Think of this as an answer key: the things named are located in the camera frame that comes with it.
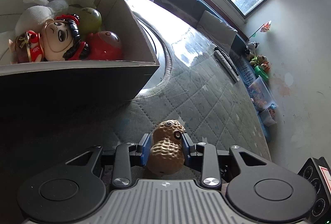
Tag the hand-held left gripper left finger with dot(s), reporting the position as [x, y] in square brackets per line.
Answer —
[144, 152]

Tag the black-haired doll figure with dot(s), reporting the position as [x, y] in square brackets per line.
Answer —
[55, 40]

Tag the red round toy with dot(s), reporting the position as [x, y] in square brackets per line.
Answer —
[106, 45]

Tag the clear plastic toy bin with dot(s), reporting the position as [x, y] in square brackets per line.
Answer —
[262, 93]

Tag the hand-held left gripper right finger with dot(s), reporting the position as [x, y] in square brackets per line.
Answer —
[186, 149]

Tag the grey cushion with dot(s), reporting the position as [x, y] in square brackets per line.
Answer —
[217, 30]

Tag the brown peanut toy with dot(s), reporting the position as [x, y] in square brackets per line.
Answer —
[165, 154]

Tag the round black cooktop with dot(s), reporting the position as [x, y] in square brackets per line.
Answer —
[159, 58]

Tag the cardboard box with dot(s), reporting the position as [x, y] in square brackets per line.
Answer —
[72, 84]

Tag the colourful pinwheel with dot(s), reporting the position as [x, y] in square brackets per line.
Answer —
[265, 27]

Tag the blue sofa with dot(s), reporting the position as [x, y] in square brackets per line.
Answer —
[186, 0]

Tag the black and white plush cow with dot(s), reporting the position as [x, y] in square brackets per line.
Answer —
[252, 47]

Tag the orange plush toy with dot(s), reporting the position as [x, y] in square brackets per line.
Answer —
[265, 66]

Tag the green alien toy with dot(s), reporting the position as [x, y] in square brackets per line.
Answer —
[89, 18]

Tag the brown plush toy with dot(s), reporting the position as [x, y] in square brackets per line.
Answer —
[258, 59]

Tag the small clear plastic container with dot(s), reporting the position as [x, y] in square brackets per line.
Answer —
[267, 116]

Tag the white plush toy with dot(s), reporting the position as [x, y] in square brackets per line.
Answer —
[33, 14]

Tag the black remote control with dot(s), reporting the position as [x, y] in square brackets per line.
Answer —
[230, 62]

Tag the round desktop with quilted cover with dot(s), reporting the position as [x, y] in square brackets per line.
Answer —
[206, 110]

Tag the silver remote control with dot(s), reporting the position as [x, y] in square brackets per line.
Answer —
[227, 68]

